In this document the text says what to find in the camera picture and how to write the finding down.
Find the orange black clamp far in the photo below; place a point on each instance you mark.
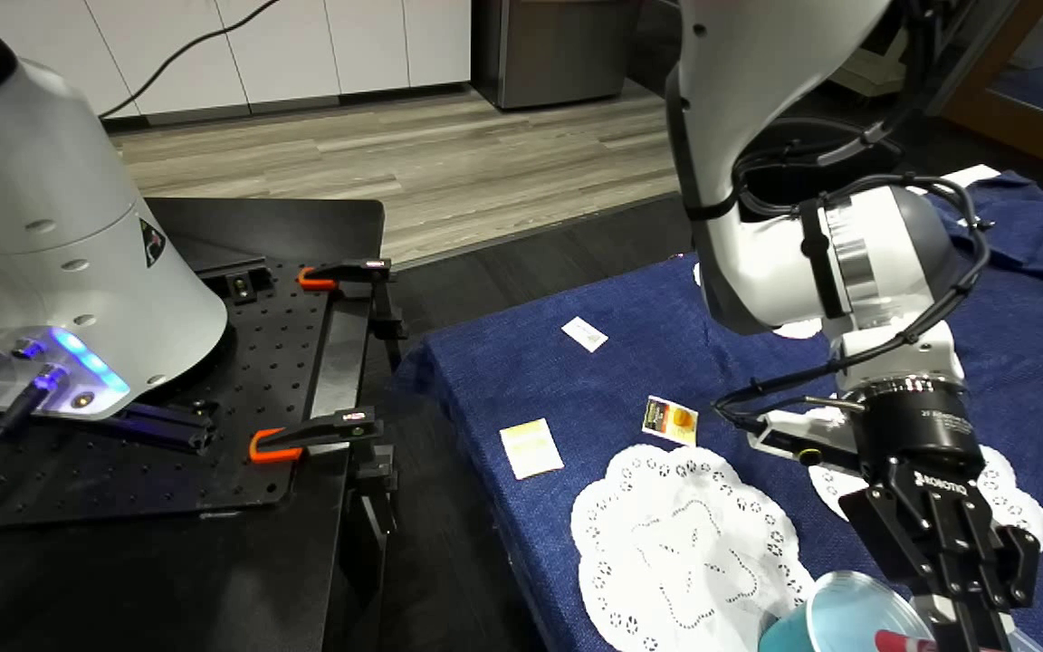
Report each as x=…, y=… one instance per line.
x=334, y=276

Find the orange black clamp near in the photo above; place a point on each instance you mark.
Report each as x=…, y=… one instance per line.
x=307, y=436

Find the teal plastic cup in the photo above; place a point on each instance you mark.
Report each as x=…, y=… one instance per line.
x=842, y=613

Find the pale yellow packet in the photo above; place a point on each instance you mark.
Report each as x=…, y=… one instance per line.
x=528, y=450

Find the white packet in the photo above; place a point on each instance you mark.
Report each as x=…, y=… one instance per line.
x=584, y=333

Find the blue denim table cloth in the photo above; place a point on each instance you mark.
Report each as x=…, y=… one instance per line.
x=659, y=341

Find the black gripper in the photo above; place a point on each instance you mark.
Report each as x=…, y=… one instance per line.
x=923, y=515

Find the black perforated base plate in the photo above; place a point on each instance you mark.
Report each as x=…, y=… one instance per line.
x=283, y=361

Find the white doily under marker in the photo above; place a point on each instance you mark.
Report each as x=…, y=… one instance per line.
x=997, y=483

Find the white cabinets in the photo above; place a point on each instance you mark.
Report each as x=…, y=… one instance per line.
x=208, y=55

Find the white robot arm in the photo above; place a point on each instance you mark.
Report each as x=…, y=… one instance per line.
x=96, y=300

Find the white doily near cup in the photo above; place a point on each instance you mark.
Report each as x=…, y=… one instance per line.
x=683, y=554

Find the red and white marker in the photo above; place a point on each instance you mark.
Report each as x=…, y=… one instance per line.
x=900, y=641

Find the white doily front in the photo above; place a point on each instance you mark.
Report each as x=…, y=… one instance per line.
x=792, y=329

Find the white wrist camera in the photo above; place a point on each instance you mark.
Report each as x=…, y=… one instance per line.
x=816, y=436

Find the orange black clamp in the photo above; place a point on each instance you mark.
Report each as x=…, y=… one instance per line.
x=307, y=436
x=334, y=276

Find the steel bin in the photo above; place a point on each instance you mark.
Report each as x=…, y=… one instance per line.
x=546, y=50

